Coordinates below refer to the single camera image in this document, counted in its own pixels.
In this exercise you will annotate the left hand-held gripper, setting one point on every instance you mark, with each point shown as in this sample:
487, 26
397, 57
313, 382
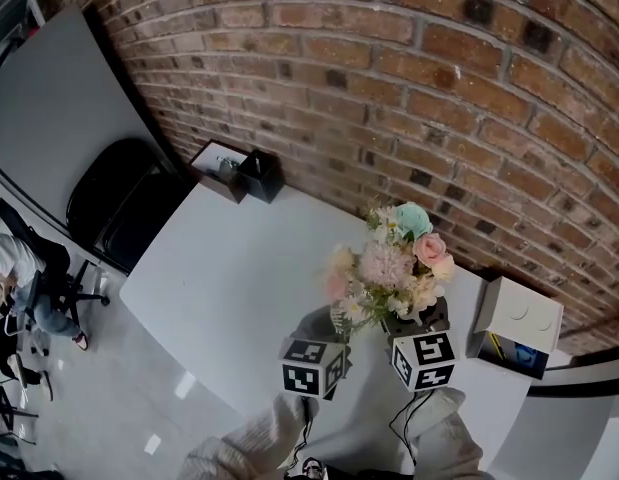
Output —
301, 373

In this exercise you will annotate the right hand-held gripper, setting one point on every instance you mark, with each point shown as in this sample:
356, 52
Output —
424, 363

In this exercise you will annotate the pastel flowers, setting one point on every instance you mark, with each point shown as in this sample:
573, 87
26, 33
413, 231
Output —
384, 273

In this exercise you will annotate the person's right forearm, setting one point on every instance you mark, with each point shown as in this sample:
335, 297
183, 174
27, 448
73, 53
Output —
444, 438

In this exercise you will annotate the person's left forearm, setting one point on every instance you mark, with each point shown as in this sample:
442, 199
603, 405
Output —
249, 443

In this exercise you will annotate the white desk with drawers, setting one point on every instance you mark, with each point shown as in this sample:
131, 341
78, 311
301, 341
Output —
239, 278

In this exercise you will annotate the dark storage box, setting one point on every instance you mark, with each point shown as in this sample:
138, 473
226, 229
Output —
214, 163

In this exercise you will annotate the yellow utility knife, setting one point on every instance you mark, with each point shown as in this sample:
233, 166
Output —
498, 345

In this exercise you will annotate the person's shoe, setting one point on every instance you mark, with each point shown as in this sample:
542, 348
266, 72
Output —
311, 469

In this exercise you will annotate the blue scissors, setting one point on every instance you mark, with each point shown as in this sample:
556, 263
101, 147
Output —
525, 355

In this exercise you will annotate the white storage box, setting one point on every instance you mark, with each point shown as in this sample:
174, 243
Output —
524, 313

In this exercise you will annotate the black pen holder box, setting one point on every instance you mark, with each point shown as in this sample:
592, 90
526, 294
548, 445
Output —
259, 178

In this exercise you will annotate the black folding chair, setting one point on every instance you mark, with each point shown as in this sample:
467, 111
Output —
119, 203

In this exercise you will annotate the black office chair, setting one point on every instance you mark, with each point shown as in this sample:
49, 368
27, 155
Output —
59, 273

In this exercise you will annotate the grey refrigerator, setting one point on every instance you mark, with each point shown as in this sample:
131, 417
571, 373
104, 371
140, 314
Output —
59, 108

